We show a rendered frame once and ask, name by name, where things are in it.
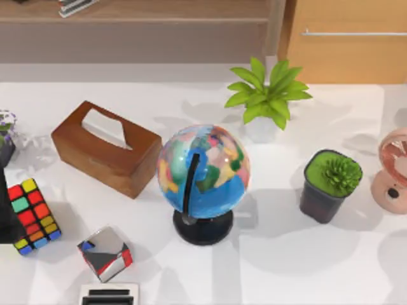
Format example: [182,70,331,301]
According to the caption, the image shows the colourful globe on black stand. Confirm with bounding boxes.
[156,123,251,246]

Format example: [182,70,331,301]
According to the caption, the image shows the green leafy plant white pot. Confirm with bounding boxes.
[224,57,314,144]

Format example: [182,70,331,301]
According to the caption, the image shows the wooden tissue box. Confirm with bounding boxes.
[50,100,163,200]

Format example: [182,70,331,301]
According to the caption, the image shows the green succulent in dark pot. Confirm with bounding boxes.
[300,149,364,224]

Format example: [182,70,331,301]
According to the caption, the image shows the wooden open shelf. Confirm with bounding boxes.
[0,0,296,64]

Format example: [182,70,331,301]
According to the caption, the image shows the silver red blue cube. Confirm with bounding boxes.
[77,226,134,284]

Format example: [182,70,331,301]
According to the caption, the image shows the white and black box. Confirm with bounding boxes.
[79,282,140,305]

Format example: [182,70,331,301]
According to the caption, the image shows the wooden cupboard door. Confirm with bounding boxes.
[286,0,407,85]

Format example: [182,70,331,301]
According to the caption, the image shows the colourful puzzle cube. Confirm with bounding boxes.
[7,177,62,257]

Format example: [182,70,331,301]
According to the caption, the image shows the pink desk fan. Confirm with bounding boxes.
[370,127,407,215]

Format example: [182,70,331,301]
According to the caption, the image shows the grey stacked books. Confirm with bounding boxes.
[58,0,99,18]

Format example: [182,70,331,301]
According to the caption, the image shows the purple flower plant dark pot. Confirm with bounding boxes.
[0,109,18,167]

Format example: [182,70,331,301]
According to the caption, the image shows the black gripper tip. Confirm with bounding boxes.
[0,165,26,245]

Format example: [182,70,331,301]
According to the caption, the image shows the long metal handle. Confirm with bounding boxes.
[301,29,407,37]

